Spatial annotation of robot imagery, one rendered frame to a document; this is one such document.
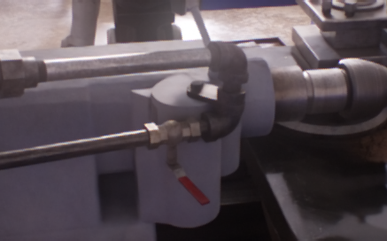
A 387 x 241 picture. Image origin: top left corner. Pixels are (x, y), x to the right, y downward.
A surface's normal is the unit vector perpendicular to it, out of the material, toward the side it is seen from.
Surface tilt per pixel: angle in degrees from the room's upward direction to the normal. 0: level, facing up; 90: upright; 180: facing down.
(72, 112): 82
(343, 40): 90
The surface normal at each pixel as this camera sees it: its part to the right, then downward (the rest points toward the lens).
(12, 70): 0.46, -0.15
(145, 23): 0.16, 0.53
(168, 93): 0.00, -0.88
